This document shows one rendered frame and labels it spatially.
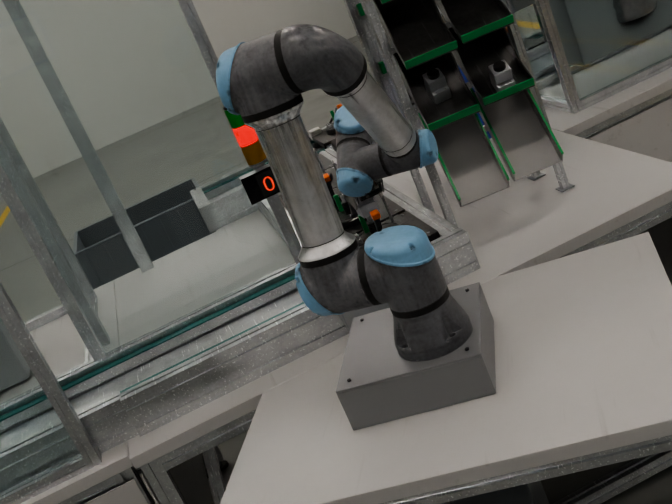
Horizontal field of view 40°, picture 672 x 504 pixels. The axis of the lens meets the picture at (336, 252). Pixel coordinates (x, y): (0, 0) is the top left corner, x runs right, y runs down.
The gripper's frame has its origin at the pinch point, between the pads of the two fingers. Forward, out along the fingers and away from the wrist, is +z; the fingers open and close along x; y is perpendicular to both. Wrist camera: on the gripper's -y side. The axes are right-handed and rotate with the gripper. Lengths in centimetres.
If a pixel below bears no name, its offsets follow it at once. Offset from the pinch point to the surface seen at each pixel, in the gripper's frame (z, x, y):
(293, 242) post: 15.0, -18.9, -4.9
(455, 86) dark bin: -9.5, 32.8, -11.0
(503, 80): -15.4, 41.2, -2.5
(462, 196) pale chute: 1.5, 21.9, 11.9
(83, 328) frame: 13, -76, -7
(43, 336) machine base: 76, -101, -49
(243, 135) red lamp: -11.8, -19.8, -22.7
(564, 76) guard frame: 46, 86, -35
